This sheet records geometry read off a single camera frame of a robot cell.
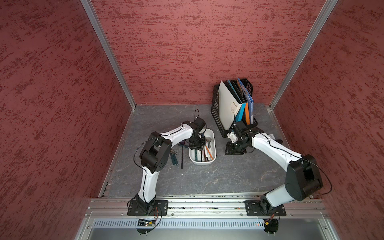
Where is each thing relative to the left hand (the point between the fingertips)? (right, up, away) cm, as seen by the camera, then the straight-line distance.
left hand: (202, 150), depth 91 cm
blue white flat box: (+50, +8, +11) cm, 51 cm away
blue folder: (+30, +26, -4) cm, 40 cm away
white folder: (+17, +28, -4) cm, 33 cm away
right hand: (+15, -1, -7) cm, 17 cm away
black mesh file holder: (+10, +28, +11) cm, 32 cm away
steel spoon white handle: (+5, +6, +9) cm, 12 cm away
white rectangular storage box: (+3, -3, +1) cm, 4 cm away
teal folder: (+23, +23, -4) cm, 33 cm away
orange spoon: (+5, -2, +1) cm, 6 cm away
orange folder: (+28, +23, -1) cm, 37 cm away
